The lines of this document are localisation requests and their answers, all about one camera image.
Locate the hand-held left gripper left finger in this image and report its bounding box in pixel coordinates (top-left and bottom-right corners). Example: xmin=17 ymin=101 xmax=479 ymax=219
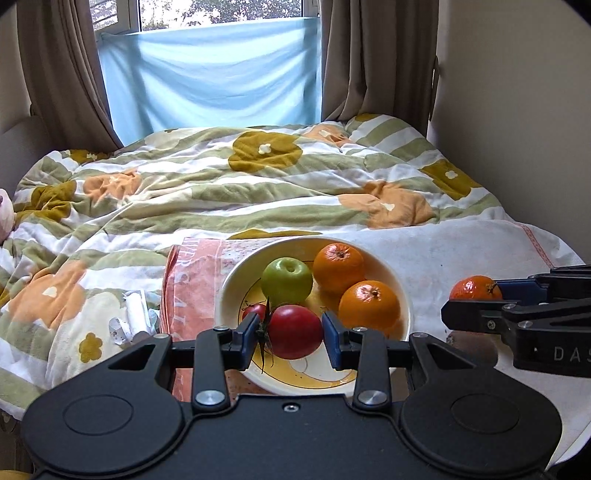
xmin=108 ymin=311 xmax=259 ymax=414

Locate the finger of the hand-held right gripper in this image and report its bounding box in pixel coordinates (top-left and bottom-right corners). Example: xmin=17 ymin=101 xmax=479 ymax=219
xmin=441 ymin=299 xmax=522 ymax=335
xmin=496 ymin=264 xmax=591 ymax=301

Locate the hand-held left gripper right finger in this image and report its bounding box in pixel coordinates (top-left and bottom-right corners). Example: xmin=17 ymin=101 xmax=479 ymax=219
xmin=322 ymin=311 xmax=462 ymax=412

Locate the small red tomato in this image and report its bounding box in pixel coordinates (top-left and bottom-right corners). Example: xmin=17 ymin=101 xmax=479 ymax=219
xmin=241 ymin=303 xmax=269 ymax=329

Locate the small tangerine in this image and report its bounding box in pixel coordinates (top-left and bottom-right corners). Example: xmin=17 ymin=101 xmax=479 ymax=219
xmin=449 ymin=275 xmax=503 ymax=303

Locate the red cherry tomato with stem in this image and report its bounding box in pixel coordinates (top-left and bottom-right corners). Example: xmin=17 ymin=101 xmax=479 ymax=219
xmin=257 ymin=305 xmax=324 ymax=374

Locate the orange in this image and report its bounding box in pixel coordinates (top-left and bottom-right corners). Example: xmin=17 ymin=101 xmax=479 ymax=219
xmin=338 ymin=280 xmax=402 ymax=334
xmin=312 ymin=243 xmax=366 ymax=296

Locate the green apple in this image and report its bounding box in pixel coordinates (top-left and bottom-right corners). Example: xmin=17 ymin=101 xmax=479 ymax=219
xmin=261 ymin=257 xmax=314 ymax=306

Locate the cream bowl with yellow print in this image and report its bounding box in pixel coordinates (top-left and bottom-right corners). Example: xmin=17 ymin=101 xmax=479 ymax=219
xmin=215 ymin=236 xmax=413 ymax=396

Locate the white cloth with pink border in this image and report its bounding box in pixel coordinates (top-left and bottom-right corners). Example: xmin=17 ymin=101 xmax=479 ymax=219
xmin=161 ymin=219 xmax=591 ymax=467

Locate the floral striped blanket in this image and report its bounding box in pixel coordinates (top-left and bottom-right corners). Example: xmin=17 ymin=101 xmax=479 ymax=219
xmin=0 ymin=113 xmax=509 ymax=416

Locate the light blue window cloth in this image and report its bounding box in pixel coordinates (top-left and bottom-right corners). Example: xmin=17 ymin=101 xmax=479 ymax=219
xmin=98 ymin=17 xmax=322 ymax=148

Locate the pink plush toy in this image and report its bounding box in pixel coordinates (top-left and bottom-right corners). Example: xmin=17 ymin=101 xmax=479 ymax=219
xmin=0 ymin=189 xmax=17 ymax=243

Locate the brown curtain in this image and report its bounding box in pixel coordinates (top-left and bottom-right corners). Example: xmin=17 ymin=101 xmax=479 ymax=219
xmin=16 ymin=0 xmax=123 ymax=152
xmin=318 ymin=0 xmax=439 ymax=134

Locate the beige bed headboard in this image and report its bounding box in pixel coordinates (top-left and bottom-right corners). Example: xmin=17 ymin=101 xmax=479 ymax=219
xmin=0 ymin=115 xmax=54 ymax=178

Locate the window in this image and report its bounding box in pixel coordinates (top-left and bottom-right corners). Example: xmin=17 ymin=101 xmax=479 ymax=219
xmin=92 ymin=0 xmax=321 ymax=35

